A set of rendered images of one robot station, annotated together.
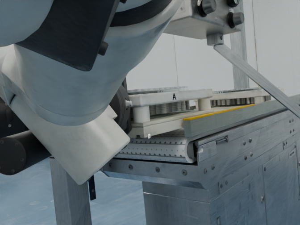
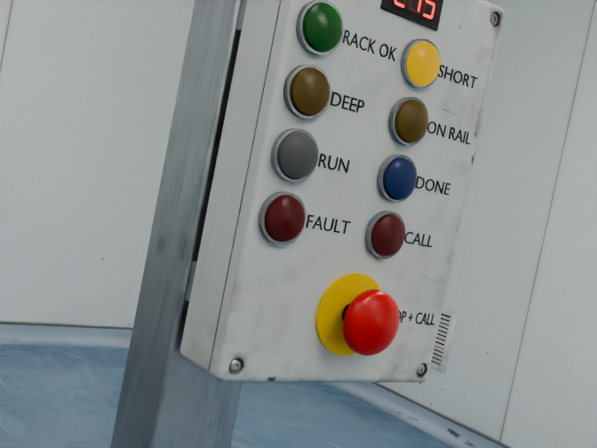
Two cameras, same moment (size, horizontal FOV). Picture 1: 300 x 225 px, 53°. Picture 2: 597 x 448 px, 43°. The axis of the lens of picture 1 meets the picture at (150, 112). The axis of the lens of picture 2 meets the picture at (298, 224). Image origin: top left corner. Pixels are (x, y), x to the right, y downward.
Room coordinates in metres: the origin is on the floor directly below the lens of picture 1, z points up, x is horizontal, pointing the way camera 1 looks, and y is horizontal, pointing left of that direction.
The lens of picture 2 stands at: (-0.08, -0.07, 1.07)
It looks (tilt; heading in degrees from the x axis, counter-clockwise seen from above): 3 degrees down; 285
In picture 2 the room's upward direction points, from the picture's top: 11 degrees clockwise
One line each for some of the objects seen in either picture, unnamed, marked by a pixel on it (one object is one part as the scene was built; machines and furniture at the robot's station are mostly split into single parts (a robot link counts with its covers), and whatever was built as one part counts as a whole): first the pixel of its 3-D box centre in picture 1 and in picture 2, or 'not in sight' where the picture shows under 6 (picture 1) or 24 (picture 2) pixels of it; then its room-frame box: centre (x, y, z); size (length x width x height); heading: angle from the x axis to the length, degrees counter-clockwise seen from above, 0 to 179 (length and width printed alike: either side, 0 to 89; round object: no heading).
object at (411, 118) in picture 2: not in sight; (410, 121); (-0.02, -0.55, 1.12); 0.03 x 0.01 x 0.03; 51
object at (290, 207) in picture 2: not in sight; (284, 218); (0.03, -0.48, 1.05); 0.03 x 0.01 x 0.03; 51
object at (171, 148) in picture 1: (249, 115); not in sight; (1.16, -0.38, 0.92); 1.35 x 0.25 x 0.05; 141
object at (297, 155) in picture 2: not in sight; (297, 155); (0.03, -0.48, 1.09); 0.03 x 0.01 x 0.03; 51
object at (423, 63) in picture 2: not in sight; (423, 63); (-0.02, -0.55, 1.16); 0.03 x 0.01 x 0.03; 51
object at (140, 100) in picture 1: (135, 99); not in sight; (0.65, 0.03, 1.02); 0.25 x 0.24 x 0.02; 51
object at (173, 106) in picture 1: (172, 105); not in sight; (0.62, -0.05, 1.01); 0.01 x 0.01 x 0.07
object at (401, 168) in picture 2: not in sight; (399, 178); (-0.02, -0.55, 1.09); 0.03 x 0.01 x 0.03; 51
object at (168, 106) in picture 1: (168, 106); not in sight; (0.61, -0.04, 1.01); 0.01 x 0.01 x 0.07
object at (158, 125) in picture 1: (136, 122); not in sight; (0.65, 0.03, 0.98); 0.24 x 0.24 x 0.02; 51
